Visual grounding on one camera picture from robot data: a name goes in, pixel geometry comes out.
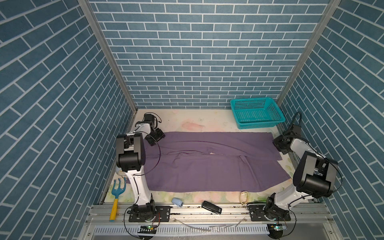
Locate purple trousers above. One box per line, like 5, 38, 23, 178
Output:
144, 132, 290, 193

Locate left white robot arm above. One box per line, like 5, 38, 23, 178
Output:
116, 121, 158, 215

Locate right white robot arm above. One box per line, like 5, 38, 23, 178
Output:
263, 135, 339, 221

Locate teal perforated plastic basket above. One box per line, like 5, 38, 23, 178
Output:
230, 98, 286, 130

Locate small light blue object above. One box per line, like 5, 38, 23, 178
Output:
172, 198, 184, 208

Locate black remote control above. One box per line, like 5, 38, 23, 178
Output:
202, 201, 222, 215

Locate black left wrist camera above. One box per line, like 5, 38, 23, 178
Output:
143, 113, 158, 129

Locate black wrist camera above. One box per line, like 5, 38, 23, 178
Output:
290, 125, 302, 138
143, 113, 158, 129

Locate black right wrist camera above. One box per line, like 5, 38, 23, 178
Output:
290, 125, 302, 138

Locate yellow handled blue tool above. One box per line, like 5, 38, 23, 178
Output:
109, 178, 127, 222

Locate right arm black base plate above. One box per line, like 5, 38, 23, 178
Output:
246, 204, 291, 222

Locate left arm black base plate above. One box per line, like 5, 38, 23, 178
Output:
129, 206, 171, 223

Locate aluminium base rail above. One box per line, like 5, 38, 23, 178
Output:
86, 203, 333, 225

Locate white slotted cable duct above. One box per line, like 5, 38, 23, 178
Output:
93, 224, 269, 237

